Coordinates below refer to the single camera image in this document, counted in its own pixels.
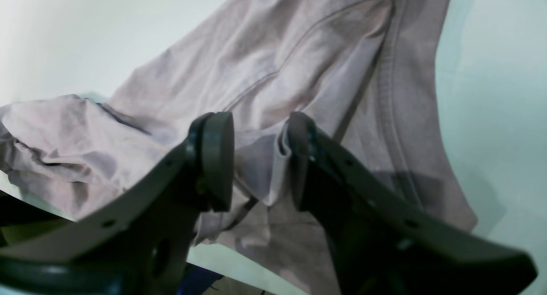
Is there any blue cloth in bin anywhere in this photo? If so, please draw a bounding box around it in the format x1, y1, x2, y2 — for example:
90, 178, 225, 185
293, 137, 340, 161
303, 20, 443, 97
176, 263, 224, 295

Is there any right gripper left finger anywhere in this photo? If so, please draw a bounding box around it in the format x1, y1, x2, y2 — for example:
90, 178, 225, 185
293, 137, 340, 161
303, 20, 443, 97
1, 112, 234, 295

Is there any mauve T-shirt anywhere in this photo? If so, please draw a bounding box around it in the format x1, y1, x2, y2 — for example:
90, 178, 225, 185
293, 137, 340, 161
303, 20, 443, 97
1, 0, 477, 295

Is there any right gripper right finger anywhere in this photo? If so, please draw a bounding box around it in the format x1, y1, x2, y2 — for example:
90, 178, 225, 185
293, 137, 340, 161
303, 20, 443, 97
286, 112, 538, 295

